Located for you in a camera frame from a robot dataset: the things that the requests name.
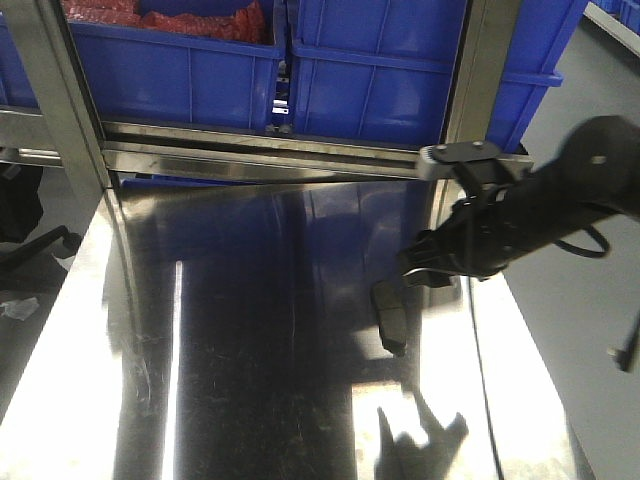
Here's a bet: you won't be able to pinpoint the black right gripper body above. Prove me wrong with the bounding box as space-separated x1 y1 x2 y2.
398 159 565 288

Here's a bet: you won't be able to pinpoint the grey brake pad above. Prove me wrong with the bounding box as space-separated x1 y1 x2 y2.
370 281 408 357

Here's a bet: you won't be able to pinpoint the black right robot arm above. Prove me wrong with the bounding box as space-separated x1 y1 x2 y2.
398 116 639 288

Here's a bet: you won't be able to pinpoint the right blue plastic bin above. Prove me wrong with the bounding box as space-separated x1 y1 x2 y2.
286 1 586 152

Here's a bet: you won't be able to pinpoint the blue plastic bin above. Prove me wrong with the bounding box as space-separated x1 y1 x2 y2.
286 1 586 152
69 1 286 131

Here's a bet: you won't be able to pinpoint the red plastic bags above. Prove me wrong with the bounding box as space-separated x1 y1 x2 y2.
61 1 267 44

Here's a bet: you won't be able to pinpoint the left blue plastic bin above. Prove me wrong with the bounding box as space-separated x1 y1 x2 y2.
69 1 286 131

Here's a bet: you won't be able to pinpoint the black office chair base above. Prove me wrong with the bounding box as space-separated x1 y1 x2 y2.
1 225 83 294

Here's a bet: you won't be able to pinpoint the crumpled white paper scrap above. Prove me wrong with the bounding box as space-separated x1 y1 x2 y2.
1 297 40 321

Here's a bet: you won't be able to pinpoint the far left blue bin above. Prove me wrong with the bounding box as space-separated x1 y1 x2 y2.
0 18 39 109

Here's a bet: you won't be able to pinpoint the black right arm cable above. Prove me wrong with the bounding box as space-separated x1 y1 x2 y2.
462 222 612 480

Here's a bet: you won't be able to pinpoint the stainless steel rack frame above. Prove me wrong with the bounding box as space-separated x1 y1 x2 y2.
1 1 531 212

